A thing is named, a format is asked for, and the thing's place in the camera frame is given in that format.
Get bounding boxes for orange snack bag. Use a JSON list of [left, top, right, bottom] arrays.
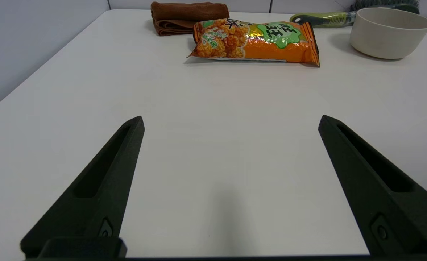
[[187, 18, 320, 68]]

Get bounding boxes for white round bowl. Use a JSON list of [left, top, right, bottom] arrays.
[[349, 7, 427, 60]]

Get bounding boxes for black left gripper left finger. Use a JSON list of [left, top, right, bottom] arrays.
[[20, 116, 145, 259]]

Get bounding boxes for folded brown towel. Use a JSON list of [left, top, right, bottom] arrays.
[[150, 1, 230, 36]]

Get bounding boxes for grey brush with green handle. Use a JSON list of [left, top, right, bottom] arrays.
[[290, 0, 420, 28]]

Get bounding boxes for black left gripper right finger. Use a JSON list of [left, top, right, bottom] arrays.
[[318, 115, 427, 256]]

